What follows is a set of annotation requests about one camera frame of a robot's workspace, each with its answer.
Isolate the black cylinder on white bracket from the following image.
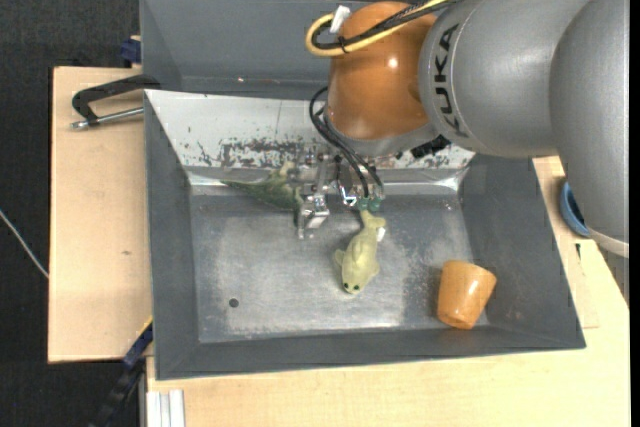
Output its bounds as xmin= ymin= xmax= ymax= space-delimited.
xmin=411 ymin=135 xmax=451 ymax=161

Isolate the grey metal bin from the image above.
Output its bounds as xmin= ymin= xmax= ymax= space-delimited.
xmin=138 ymin=0 xmax=587 ymax=381

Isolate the orange plastic cup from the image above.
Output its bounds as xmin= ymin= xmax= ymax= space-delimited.
xmin=435 ymin=259 xmax=498 ymax=331

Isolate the yellow-green toy seal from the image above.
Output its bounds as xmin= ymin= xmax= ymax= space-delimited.
xmin=333 ymin=209 xmax=388 ymax=296

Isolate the dark green toy crocodile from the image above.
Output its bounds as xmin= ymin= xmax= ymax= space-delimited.
xmin=219 ymin=161 xmax=307 ymax=217

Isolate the blue round bowl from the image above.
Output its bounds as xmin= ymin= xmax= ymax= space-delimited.
xmin=559 ymin=180 xmax=593 ymax=239

